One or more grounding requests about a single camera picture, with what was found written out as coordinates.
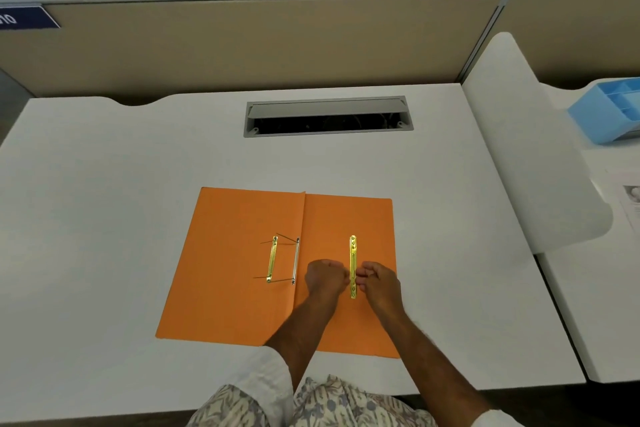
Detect floral patterned garment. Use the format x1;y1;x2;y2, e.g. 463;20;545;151
187;374;439;427

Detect blue plastic organizer tray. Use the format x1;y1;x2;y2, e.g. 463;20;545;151
567;77;640;145

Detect short beige partition panel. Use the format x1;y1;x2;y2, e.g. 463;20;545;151
459;0;640;90

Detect grey desk cable tray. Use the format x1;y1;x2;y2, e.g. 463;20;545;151
243;96;415;138

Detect gold metal fastener strip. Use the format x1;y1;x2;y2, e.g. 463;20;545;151
266;236;279;284

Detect gold metal fastener bar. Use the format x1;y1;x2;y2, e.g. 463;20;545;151
349;235;358;300

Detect person's right forearm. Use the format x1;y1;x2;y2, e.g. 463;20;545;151
372;308;492;427

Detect person's left hand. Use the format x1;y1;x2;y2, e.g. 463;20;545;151
304;260;351;304

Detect printed white paper sheet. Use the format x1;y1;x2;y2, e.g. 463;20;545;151
590;169;640;238

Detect silver metal fastener prongs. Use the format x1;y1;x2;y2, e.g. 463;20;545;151
253;233;301;286

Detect white shirt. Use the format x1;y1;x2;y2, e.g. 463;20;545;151
219;344;527;427

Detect person's right hand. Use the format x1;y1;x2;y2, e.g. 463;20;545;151
356;262;404;315

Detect blue name sign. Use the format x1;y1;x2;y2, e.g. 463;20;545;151
0;5;62;31

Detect orange paper file folder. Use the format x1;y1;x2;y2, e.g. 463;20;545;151
155;186;402;360

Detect person's left forearm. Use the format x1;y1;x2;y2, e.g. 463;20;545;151
264;293;342;392

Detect long beige partition panel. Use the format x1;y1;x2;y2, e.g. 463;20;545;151
0;0;507;103

